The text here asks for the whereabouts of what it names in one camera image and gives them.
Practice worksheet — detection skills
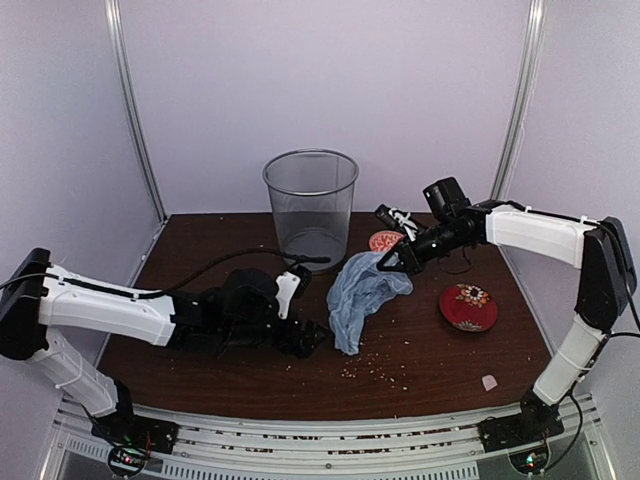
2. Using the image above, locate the grey mesh trash bin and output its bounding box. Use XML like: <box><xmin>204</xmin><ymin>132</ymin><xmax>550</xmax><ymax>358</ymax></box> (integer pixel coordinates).
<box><xmin>262</xmin><ymin>148</ymin><xmax>359</xmax><ymax>274</ymax></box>

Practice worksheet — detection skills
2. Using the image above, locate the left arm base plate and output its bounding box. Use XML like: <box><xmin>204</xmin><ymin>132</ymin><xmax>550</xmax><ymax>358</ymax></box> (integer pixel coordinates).
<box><xmin>91</xmin><ymin>415</ymin><xmax>179</xmax><ymax>454</ymax></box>

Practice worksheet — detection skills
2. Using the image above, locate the aluminium frame post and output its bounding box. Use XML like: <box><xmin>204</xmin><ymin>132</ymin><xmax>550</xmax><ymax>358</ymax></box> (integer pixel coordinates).
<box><xmin>104</xmin><ymin>0</ymin><xmax>168</xmax><ymax>223</ymax></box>
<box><xmin>490</xmin><ymin>0</ymin><xmax>547</xmax><ymax>200</ymax></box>

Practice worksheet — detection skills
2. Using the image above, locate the light blue plastic trash bag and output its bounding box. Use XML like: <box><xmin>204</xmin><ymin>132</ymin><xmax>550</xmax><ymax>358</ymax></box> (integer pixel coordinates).
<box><xmin>326</xmin><ymin>251</ymin><xmax>414</xmax><ymax>356</ymax></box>

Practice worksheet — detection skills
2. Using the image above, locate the right aluminium frame post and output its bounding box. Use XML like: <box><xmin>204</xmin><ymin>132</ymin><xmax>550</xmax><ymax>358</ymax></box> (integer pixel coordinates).
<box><xmin>490</xmin><ymin>0</ymin><xmax>547</xmax><ymax>200</ymax></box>

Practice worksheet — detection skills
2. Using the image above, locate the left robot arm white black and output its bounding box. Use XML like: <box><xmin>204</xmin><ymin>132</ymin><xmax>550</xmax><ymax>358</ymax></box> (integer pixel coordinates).
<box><xmin>1</xmin><ymin>248</ymin><xmax>329</xmax><ymax>444</ymax></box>

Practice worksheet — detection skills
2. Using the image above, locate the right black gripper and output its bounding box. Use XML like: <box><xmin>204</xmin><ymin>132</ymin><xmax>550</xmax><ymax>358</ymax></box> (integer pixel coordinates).
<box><xmin>377</xmin><ymin>217</ymin><xmax>468</xmax><ymax>276</ymax></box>

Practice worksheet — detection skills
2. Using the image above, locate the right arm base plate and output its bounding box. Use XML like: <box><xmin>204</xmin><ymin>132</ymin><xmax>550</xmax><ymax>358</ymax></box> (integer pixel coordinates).
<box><xmin>478</xmin><ymin>414</ymin><xmax>565</xmax><ymax>453</ymax></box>

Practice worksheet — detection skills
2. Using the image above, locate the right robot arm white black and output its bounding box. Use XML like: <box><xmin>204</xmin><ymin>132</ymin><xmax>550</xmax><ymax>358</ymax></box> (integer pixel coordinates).
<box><xmin>375</xmin><ymin>177</ymin><xmax>638</xmax><ymax>442</ymax></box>

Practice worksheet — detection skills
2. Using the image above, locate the left aluminium frame post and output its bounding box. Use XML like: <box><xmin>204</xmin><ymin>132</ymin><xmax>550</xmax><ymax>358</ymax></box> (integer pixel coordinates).
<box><xmin>104</xmin><ymin>0</ymin><xmax>168</xmax><ymax>223</ymax></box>

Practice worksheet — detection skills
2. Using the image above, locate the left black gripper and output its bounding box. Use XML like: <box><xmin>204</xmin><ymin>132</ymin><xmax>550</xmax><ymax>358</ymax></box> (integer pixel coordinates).
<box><xmin>221</xmin><ymin>308</ymin><xmax>330</xmax><ymax>359</ymax></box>

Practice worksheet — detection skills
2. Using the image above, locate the small pink paper scrap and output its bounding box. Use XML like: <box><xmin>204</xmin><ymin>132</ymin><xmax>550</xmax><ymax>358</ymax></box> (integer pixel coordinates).
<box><xmin>481</xmin><ymin>375</ymin><xmax>498</xmax><ymax>391</ymax></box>

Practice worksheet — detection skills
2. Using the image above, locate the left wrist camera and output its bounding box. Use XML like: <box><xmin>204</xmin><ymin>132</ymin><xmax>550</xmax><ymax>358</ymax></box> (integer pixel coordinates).
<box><xmin>275</xmin><ymin>265</ymin><xmax>312</xmax><ymax>320</ymax></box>

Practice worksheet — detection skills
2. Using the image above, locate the red floral overturned bowl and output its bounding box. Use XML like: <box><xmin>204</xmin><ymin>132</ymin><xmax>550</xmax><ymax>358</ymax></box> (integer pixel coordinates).
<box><xmin>438</xmin><ymin>283</ymin><xmax>498</xmax><ymax>333</ymax></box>

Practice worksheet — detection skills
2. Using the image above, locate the orange white patterned bowl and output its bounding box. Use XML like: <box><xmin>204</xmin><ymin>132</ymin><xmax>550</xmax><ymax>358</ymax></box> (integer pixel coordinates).
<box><xmin>368</xmin><ymin>230</ymin><xmax>404</xmax><ymax>252</ymax></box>

